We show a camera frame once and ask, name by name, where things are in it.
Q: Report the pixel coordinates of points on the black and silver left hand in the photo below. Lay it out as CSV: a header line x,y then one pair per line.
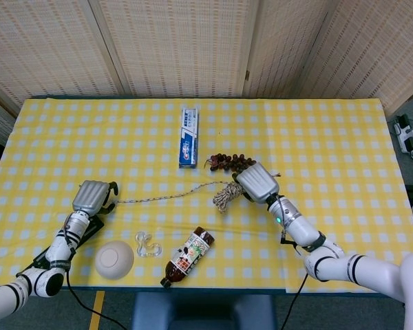
x,y
89,197

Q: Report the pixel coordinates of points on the black and silver right hand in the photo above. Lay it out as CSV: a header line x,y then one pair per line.
x,y
259,184

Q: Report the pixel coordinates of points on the black flat bracket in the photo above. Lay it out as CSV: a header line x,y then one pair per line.
x,y
93,227

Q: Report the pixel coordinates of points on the woven folding screen panel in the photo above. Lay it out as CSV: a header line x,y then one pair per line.
x,y
44,44
282,48
375,51
179,44

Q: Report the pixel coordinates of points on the white power strip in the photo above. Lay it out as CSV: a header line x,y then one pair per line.
x,y
406,135

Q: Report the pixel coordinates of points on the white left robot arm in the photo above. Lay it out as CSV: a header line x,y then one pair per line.
x,y
60,251

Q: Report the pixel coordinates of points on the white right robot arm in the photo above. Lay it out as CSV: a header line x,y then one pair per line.
x,y
365,268

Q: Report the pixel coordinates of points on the brown tea bottle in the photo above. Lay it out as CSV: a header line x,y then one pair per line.
x,y
187,256

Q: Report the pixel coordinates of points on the blue toothpaste box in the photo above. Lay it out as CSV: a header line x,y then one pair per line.
x,y
189,144

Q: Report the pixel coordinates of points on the dark red grape bunch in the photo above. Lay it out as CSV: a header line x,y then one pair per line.
x,y
227,161

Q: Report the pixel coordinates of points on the beige upturned bowl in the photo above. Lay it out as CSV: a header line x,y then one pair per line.
x,y
114,260

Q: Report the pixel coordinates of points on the yellow white checkered tablecloth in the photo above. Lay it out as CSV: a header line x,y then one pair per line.
x,y
330,154

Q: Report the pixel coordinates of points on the clear twisted plastic piece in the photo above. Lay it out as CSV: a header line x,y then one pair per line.
x,y
142,249

